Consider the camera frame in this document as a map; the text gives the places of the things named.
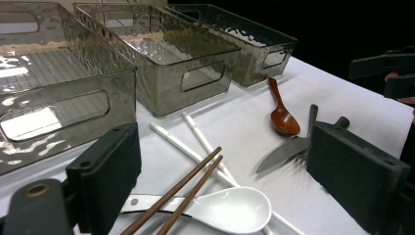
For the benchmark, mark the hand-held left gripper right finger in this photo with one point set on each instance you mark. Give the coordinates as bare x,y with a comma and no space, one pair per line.
352,173

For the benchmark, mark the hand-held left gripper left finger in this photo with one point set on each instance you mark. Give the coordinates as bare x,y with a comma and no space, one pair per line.
107,176

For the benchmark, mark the brown wooden chopstick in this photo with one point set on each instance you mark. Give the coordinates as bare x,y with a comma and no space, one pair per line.
190,196
171,192

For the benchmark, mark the metal fork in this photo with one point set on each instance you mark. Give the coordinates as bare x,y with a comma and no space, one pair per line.
312,120

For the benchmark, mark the metal knife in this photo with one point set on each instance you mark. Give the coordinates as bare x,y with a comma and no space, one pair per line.
284,151

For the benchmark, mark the smoky clear plastic bin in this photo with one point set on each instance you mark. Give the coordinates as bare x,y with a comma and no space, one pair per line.
124,98
251,71
163,94

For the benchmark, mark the white chopstick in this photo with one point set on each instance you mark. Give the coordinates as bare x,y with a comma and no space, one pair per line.
202,137
187,149

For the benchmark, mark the brown wooden spoon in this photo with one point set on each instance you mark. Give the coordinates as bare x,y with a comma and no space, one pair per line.
284,122

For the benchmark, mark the white ceramic spoon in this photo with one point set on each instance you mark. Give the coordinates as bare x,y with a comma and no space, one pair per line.
235,209

